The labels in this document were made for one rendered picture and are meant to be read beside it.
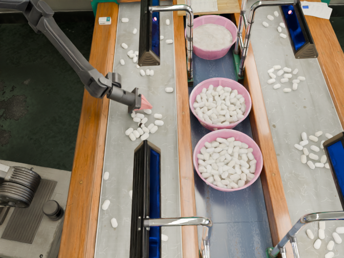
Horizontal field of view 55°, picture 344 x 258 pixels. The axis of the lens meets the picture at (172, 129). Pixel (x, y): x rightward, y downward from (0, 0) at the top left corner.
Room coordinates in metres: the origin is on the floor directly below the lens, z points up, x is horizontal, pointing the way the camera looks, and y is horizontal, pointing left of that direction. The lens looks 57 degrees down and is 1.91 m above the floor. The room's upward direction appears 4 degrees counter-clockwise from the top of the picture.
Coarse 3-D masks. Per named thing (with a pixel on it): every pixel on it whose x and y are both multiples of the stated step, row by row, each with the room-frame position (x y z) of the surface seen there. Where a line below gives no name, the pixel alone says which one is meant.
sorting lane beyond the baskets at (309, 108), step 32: (256, 0) 1.58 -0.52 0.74; (256, 32) 1.32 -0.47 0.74; (256, 64) 1.10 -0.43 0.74; (288, 64) 1.08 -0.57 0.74; (288, 96) 0.89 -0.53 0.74; (320, 96) 0.88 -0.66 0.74; (288, 128) 0.73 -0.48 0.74; (320, 128) 0.71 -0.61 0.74; (288, 160) 0.58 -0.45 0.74; (288, 192) 0.45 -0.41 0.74; (320, 192) 0.44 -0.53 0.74; (320, 256) 0.22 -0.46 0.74
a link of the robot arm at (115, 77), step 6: (108, 72) 0.97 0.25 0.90; (114, 72) 0.98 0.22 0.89; (102, 78) 0.89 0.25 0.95; (108, 78) 0.92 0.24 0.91; (114, 78) 0.94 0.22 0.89; (120, 78) 0.96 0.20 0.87; (108, 84) 0.87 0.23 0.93; (120, 84) 0.92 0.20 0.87; (108, 90) 0.86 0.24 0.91; (102, 96) 0.86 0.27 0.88
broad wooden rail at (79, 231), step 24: (96, 24) 1.45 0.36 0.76; (96, 48) 1.27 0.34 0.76; (96, 120) 0.82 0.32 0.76; (96, 144) 0.71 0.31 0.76; (72, 168) 0.60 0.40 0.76; (96, 168) 0.60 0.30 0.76; (72, 192) 0.50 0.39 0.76; (96, 192) 0.50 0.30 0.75; (72, 216) 0.41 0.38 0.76; (96, 216) 0.41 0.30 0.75; (72, 240) 0.33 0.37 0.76
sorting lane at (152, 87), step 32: (128, 32) 1.39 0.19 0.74; (160, 32) 1.38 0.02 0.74; (128, 64) 1.16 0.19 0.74; (160, 64) 1.15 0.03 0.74; (160, 96) 0.95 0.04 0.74; (160, 128) 0.77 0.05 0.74; (128, 160) 0.63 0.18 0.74; (128, 192) 0.50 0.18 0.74; (128, 224) 0.38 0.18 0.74; (96, 256) 0.27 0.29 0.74; (128, 256) 0.27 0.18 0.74
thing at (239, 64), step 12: (264, 0) 1.06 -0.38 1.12; (276, 0) 1.06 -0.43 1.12; (288, 0) 1.05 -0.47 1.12; (240, 12) 1.21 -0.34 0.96; (252, 12) 1.05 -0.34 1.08; (240, 24) 1.20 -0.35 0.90; (252, 24) 1.05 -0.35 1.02; (240, 36) 1.18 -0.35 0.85; (240, 60) 1.16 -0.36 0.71; (240, 72) 1.05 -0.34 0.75
